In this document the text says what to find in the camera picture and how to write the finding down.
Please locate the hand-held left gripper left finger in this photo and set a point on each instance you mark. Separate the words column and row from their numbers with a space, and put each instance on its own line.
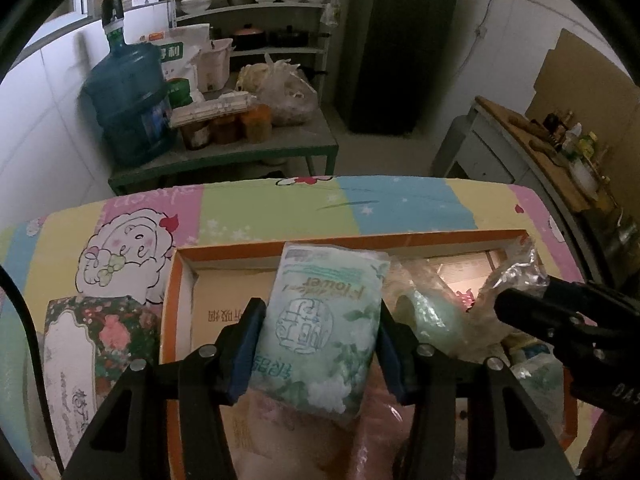
column 242, row 360

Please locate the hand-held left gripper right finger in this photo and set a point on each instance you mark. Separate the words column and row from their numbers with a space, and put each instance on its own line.
column 392, row 365

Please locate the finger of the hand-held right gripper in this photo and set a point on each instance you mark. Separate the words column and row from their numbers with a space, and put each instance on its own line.
column 530, row 310
column 600, row 305

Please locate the yellow white plastic bag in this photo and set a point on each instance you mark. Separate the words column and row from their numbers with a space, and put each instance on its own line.
column 525, row 347

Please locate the clear plastic bag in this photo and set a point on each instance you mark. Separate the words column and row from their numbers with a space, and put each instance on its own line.
column 515, row 275

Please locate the orange-rimmed cardboard box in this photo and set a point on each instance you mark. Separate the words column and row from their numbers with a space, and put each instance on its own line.
column 215, row 310

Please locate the pale green puff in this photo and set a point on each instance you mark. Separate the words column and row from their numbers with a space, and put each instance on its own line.
column 537, row 390
column 435, row 320

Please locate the green flower-printed tissue pack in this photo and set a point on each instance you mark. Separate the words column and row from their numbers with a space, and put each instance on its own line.
column 320, row 320

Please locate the white counter bowl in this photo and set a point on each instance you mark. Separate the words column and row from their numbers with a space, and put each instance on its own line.
column 584, row 177

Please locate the row of condiment bottles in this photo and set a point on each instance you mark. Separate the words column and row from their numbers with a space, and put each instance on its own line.
column 580, row 140

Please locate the floral wet wipe pack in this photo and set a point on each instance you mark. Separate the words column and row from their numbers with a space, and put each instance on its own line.
column 75, row 360

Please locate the grey counter cabinet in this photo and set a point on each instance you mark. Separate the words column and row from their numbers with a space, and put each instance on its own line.
column 480, row 145

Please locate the low green table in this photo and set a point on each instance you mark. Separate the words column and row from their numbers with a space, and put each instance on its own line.
column 280, row 142

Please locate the brown cardboard sheet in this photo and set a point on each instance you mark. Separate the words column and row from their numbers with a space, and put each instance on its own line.
column 575, row 75

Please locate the plastic bag of vegetables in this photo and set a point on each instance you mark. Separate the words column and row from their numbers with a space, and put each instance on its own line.
column 285, row 95

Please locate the blue water jug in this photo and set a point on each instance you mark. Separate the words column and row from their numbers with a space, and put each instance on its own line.
column 125, row 100

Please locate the dark green refrigerator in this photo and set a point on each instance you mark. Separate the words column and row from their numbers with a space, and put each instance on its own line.
column 400, row 45

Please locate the red-lidded pot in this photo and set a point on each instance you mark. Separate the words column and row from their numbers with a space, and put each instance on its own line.
column 250, row 37

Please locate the black pan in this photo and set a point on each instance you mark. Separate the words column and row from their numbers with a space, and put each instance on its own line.
column 295, row 37

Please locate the white metal shelf unit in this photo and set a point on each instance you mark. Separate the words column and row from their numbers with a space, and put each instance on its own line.
column 280, row 6

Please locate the large white bowl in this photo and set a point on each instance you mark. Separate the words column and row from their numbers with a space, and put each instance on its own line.
column 196, row 5

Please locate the black jug pump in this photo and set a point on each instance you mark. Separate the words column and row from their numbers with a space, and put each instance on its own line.
column 112, row 10

